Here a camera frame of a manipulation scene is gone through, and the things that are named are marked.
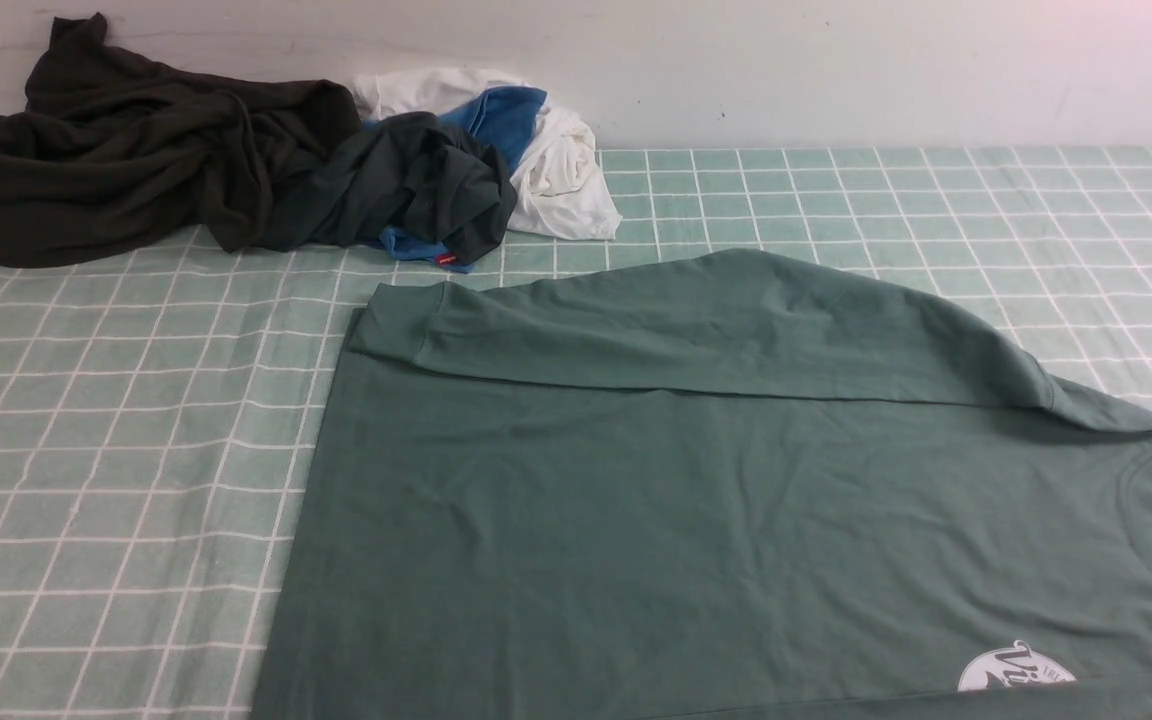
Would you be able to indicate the green long sleeve shirt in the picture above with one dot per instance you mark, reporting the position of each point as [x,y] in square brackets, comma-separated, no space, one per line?
[731,487]

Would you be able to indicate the dark teal crumpled shirt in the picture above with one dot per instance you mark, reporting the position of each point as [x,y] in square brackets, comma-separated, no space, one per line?
[412,185]

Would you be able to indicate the white crumpled garment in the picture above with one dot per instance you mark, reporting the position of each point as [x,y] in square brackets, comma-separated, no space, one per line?
[562,191]

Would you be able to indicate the blue crumpled garment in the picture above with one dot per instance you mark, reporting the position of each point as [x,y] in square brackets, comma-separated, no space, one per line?
[504,118]

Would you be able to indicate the green checkered table cloth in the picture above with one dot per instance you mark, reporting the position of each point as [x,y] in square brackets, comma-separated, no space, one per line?
[158,409]

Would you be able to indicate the dark olive crumpled garment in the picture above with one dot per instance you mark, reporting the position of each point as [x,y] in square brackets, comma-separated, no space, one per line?
[116,151]

